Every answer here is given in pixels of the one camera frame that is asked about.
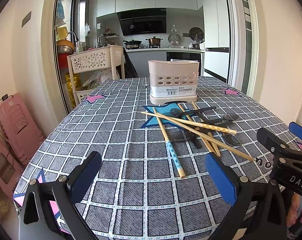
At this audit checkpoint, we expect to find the black built-in oven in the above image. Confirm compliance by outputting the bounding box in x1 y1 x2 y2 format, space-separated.
166 51 201 71

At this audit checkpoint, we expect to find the black range hood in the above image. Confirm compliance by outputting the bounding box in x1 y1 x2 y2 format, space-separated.
117 8 167 36

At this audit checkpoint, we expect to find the black handled metal spoon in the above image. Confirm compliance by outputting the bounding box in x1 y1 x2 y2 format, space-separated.
203 114 239 127

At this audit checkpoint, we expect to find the white refrigerator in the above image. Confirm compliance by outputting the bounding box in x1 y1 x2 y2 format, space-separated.
203 0 230 82

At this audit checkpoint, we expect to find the black handled dark spoon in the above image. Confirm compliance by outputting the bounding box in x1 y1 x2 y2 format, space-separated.
170 106 216 118

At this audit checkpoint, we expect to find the dotted wooden chopstick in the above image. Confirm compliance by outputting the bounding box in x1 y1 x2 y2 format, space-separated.
141 112 237 135

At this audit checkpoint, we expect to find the long wooden chopstick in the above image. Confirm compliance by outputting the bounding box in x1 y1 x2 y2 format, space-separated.
154 112 256 162

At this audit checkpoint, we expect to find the pink plastic stool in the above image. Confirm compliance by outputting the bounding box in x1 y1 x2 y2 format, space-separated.
0 93 45 166
0 140 23 199

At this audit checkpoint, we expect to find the beige utensil holder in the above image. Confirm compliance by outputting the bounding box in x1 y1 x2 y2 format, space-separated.
148 60 199 105

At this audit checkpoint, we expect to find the person's hand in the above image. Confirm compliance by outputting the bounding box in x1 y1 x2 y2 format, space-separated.
286 193 302 227

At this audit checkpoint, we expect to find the blue patterned chopstick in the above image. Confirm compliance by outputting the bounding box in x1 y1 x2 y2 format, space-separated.
156 117 186 179

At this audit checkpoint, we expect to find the beige perforated storage cart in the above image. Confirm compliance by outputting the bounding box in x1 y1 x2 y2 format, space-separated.
67 45 125 105

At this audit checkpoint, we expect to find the copper cooking pot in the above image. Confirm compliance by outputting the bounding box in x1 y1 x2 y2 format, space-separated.
146 36 162 46

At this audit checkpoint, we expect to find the grey checked tablecloth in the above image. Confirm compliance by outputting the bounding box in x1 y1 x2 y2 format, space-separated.
13 77 302 239

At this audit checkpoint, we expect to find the black wok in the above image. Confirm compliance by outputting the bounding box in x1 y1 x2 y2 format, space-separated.
123 40 142 48

